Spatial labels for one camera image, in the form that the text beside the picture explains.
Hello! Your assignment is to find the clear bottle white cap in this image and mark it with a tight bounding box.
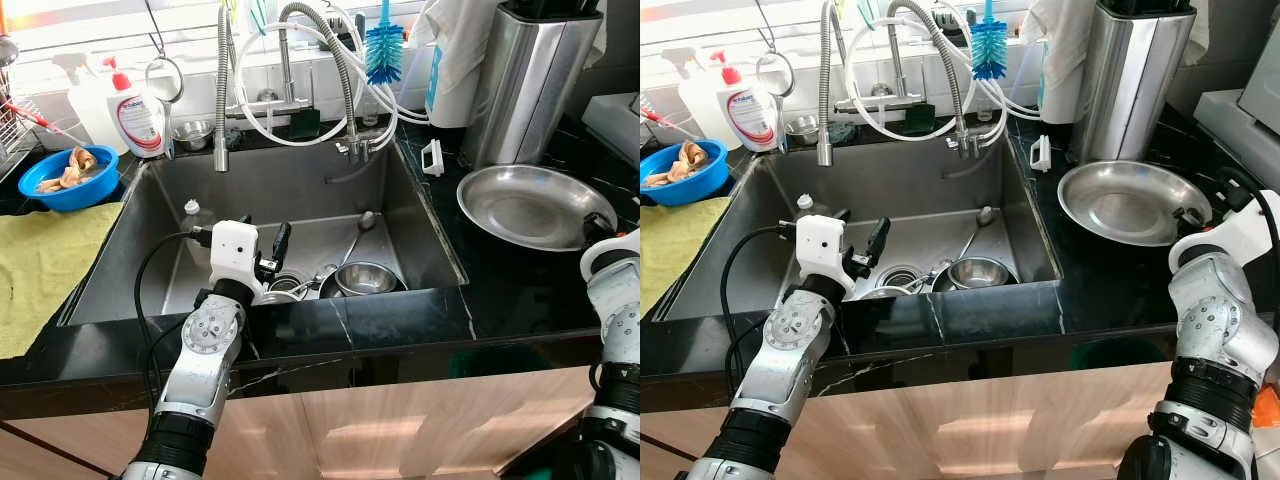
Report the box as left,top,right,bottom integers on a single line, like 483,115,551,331
790,193,823,236
180,198,216,241

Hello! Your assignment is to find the stainless steel sink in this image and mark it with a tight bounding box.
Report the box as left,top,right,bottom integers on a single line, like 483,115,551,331
660,140,1061,323
60,145,471,326

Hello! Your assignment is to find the large steel plate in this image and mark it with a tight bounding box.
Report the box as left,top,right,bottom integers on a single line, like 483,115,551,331
456,164,619,253
1057,160,1214,248

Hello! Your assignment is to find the yellow dish cloth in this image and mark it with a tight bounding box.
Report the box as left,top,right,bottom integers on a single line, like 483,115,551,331
640,195,736,316
0,200,126,361

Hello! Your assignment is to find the white countertop appliance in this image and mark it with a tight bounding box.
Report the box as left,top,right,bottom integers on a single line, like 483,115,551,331
580,90,641,166
1195,40,1280,161

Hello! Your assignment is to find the blue plastic bowl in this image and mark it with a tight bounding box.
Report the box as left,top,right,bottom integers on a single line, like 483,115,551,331
640,140,731,208
18,145,121,213

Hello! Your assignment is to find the red plastic stick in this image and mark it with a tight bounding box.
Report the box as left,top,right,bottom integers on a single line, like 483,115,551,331
640,105,691,136
15,100,73,136

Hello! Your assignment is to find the white soap bottle red pump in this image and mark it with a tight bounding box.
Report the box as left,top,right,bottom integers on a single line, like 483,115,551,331
105,57,173,161
712,52,786,156

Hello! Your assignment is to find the steel knife block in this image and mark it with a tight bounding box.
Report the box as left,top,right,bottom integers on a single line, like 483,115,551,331
462,0,604,171
1070,0,1198,166

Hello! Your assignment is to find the round steel strainer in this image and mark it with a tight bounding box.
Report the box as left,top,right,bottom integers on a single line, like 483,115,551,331
755,52,798,101
145,55,186,106

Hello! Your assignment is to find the white spray bottle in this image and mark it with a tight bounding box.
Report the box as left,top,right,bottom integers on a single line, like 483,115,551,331
52,52,126,156
665,47,736,151

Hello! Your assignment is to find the steel sink tap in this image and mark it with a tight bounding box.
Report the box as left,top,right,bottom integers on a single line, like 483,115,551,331
233,25,321,121
838,22,926,116

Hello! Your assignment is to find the white water purifier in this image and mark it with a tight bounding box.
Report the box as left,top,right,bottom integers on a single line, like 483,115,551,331
420,0,501,129
1030,0,1101,124

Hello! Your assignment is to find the light wood base cabinet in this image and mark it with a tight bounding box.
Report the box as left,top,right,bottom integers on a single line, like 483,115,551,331
0,365,641,480
640,360,1181,480

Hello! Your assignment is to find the orange plastic piece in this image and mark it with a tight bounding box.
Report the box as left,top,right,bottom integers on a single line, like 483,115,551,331
1250,385,1280,431

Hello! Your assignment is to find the blue bottle brush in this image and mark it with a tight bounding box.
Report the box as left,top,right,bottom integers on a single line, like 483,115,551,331
364,0,405,86
970,0,1011,81

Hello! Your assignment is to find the white hanging cloth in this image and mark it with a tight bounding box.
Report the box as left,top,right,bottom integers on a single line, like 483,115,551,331
410,0,501,101
1020,0,1101,96

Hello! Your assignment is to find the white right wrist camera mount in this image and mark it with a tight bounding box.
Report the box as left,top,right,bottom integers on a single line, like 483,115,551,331
1168,188,1280,276
580,228,641,283

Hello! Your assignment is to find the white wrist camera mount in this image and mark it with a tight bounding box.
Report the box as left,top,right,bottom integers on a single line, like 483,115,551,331
1168,188,1280,276
795,213,851,301
580,228,641,283
210,220,263,296

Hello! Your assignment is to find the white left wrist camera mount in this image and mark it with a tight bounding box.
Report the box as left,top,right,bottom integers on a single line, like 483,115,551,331
210,220,263,296
795,213,851,301

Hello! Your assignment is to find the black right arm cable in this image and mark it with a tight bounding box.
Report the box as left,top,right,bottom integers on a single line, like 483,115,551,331
1213,167,1280,331

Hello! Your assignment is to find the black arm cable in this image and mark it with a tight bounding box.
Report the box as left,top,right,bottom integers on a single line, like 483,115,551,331
720,225,801,401
133,225,216,421
1213,167,1280,331

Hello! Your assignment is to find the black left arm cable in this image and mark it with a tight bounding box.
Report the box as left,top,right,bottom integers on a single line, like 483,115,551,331
133,225,216,421
720,225,801,401

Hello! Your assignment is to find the steel sprayer head hose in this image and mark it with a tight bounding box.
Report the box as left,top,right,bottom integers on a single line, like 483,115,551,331
817,0,841,168
212,5,234,173

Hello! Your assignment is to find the white hose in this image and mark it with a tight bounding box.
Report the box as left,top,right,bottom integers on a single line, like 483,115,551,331
232,22,359,151
960,10,1041,121
842,18,966,146
350,10,431,126

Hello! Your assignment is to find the flexible steel hose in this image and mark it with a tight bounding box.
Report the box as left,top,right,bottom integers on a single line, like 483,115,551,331
278,0,376,151
888,0,976,146

